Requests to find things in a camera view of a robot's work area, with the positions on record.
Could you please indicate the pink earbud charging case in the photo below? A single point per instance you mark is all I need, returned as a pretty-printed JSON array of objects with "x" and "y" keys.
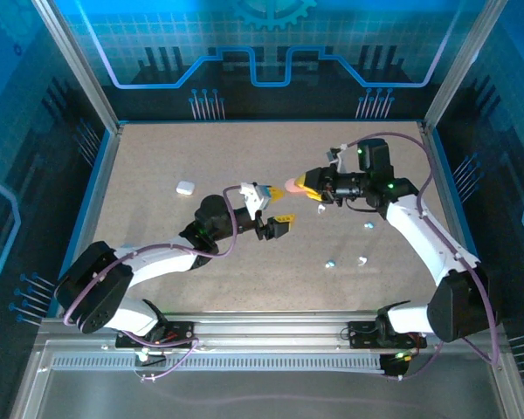
[{"x": 292, "y": 186}]

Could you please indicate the white earbud charging case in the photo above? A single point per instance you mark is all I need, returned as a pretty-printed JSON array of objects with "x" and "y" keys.
[{"x": 185, "y": 187}]

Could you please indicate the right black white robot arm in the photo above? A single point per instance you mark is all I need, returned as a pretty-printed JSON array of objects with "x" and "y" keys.
[{"x": 419, "y": 235}]

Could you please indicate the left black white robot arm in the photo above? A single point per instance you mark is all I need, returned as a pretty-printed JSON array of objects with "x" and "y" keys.
[{"x": 157, "y": 262}]

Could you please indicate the aluminium mounting beam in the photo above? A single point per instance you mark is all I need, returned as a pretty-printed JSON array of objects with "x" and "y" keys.
[{"x": 266, "y": 325}]

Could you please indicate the black connector box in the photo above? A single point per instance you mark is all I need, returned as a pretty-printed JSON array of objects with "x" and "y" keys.
[{"x": 393, "y": 366}]

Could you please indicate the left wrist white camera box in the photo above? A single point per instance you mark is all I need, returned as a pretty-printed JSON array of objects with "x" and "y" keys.
[{"x": 251, "y": 194}]

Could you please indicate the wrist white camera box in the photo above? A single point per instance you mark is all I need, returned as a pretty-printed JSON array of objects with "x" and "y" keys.
[
  {"x": 251, "y": 194},
  {"x": 332, "y": 155}
]

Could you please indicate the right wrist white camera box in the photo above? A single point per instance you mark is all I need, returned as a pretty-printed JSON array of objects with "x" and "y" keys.
[{"x": 332, "y": 155}]

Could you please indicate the aluminium table side rail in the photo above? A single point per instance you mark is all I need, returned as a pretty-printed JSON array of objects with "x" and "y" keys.
[
  {"x": 101, "y": 183},
  {"x": 443, "y": 183}
]

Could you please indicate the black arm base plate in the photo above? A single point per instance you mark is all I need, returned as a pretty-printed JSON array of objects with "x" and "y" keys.
[
  {"x": 360, "y": 336},
  {"x": 179, "y": 334}
]

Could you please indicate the aluminium frame post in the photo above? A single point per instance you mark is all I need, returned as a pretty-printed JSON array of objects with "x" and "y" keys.
[
  {"x": 78, "y": 61},
  {"x": 467, "y": 61}
]

